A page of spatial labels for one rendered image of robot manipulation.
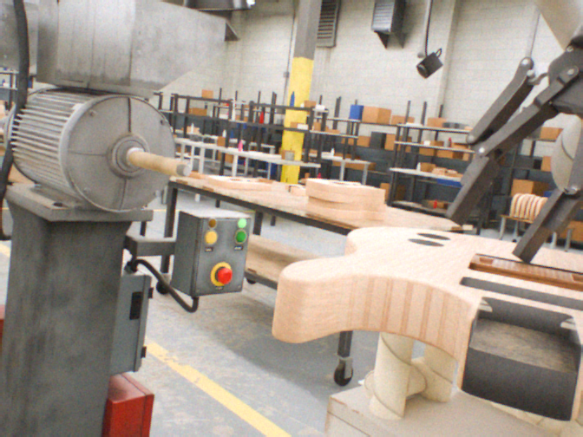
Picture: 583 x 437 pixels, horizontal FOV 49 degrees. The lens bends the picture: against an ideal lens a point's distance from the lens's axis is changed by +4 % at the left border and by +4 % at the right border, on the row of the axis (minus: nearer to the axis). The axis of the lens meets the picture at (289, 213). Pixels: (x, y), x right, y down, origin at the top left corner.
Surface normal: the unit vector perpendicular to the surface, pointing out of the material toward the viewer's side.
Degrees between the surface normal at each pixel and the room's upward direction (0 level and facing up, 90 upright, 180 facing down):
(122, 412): 90
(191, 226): 90
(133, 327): 90
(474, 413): 0
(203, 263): 90
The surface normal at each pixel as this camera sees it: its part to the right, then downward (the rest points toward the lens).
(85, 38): -0.74, 0.00
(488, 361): -0.44, 0.06
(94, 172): 0.55, 0.25
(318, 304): 0.75, 0.18
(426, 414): 0.13, -0.98
